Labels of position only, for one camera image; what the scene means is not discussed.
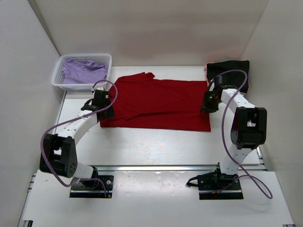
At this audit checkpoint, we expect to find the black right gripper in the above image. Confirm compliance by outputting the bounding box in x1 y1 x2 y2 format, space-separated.
200 91 221 114

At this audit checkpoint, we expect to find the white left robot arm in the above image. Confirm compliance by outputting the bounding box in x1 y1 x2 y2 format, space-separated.
39 89 115 188

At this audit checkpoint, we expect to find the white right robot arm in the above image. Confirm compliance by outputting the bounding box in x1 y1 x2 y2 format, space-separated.
201 76 267 190

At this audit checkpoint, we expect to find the lilac t shirt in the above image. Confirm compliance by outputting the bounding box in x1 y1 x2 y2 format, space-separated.
62 58 108 84

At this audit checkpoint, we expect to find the aluminium mounting rail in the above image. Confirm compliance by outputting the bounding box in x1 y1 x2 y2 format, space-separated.
95 148 267 172

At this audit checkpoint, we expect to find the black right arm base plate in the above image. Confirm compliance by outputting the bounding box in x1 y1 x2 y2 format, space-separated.
186 170 244 200

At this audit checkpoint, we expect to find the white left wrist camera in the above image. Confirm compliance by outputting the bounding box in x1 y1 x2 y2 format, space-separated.
91 86 105 93

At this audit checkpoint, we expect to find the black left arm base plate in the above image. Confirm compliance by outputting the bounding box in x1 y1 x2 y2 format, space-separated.
69 175 114 199

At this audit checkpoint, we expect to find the white plastic laundry basket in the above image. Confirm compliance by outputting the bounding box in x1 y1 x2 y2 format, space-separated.
52 53 112 91

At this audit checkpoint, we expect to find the red t shirt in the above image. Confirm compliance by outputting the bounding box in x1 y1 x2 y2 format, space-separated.
100 72 211 132

